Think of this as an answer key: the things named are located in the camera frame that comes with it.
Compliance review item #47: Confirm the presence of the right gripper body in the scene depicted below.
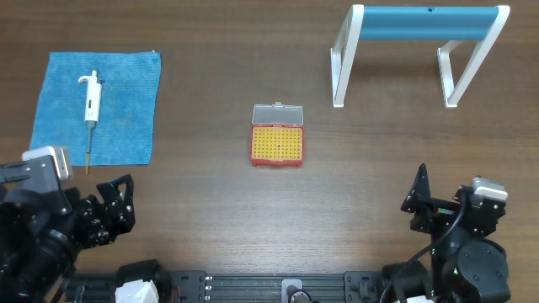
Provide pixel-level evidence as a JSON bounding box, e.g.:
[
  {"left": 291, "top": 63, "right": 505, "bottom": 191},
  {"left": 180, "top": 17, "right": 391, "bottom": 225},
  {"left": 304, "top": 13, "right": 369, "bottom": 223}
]
[{"left": 410, "top": 187, "right": 506, "bottom": 239}]

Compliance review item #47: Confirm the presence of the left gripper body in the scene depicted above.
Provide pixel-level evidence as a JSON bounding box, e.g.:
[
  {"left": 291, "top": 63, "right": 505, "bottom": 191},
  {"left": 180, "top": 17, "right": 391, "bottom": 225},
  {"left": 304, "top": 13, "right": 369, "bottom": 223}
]
[{"left": 25, "top": 155, "right": 117, "bottom": 249}]

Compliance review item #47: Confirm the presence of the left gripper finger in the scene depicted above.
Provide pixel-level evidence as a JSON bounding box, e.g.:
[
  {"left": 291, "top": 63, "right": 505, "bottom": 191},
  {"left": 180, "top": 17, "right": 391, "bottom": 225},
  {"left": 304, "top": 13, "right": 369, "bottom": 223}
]
[{"left": 97, "top": 174, "right": 136, "bottom": 233}]

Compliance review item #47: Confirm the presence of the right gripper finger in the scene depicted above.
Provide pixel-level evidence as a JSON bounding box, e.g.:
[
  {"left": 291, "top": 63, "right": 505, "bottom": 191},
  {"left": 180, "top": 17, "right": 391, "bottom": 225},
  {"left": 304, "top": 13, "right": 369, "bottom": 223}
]
[{"left": 400, "top": 162, "right": 432, "bottom": 214}]

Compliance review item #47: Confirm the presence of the white pipette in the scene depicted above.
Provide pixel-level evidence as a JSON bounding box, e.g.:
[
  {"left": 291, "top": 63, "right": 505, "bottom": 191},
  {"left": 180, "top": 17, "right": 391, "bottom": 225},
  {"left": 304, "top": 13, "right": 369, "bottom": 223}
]
[{"left": 77, "top": 69, "right": 104, "bottom": 176}]

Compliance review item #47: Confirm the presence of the blue cloth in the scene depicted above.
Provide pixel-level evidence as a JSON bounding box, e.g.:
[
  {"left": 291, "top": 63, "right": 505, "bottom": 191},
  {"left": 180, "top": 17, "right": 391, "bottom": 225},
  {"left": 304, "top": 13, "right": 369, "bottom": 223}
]
[{"left": 29, "top": 50, "right": 163, "bottom": 167}]

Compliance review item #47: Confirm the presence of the red and yellow tip box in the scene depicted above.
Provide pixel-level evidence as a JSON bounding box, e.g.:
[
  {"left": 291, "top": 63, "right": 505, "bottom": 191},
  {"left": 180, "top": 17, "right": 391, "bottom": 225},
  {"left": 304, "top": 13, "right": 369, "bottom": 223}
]
[{"left": 250, "top": 101, "right": 305, "bottom": 168}]

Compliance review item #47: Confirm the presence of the white and blue stand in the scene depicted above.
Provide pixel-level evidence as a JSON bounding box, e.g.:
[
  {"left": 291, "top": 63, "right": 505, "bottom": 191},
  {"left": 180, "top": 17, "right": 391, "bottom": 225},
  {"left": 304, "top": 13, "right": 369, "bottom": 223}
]
[{"left": 330, "top": 3, "right": 511, "bottom": 109}]

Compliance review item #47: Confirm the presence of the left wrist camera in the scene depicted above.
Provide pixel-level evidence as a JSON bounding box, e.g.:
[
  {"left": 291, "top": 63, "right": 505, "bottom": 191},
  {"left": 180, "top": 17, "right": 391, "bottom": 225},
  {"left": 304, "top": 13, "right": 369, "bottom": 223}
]
[{"left": 21, "top": 146, "right": 74, "bottom": 182}]

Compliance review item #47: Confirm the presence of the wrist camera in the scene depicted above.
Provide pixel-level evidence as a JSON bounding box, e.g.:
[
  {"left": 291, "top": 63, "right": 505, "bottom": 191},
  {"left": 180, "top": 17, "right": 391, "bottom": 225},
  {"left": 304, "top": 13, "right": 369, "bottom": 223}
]
[
  {"left": 21, "top": 146, "right": 74, "bottom": 182},
  {"left": 471, "top": 176, "right": 510, "bottom": 202}
]

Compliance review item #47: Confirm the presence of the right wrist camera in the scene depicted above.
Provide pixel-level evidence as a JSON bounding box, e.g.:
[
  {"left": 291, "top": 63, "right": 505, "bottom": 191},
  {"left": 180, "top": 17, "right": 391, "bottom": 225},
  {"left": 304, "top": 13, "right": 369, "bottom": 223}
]
[{"left": 471, "top": 176, "right": 510, "bottom": 202}]

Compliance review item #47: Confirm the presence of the mounting rail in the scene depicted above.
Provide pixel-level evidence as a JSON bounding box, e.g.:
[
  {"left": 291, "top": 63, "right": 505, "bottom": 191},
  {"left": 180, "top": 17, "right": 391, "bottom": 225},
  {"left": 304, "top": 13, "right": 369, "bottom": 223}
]
[{"left": 65, "top": 271, "right": 388, "bottom": 303}]

